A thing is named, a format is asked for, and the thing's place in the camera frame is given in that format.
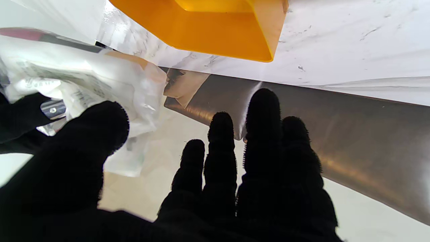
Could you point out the orange plastic tissue box cover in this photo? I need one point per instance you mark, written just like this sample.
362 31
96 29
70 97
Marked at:
208 33

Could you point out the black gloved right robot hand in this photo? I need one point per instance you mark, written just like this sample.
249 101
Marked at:
16 117

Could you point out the brown satin throw pillow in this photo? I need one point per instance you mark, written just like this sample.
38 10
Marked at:
184 85

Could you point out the white soft tissue pack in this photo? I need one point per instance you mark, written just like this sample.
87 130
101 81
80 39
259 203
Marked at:
84 77

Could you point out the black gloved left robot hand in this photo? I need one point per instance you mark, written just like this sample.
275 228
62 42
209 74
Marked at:
67 188

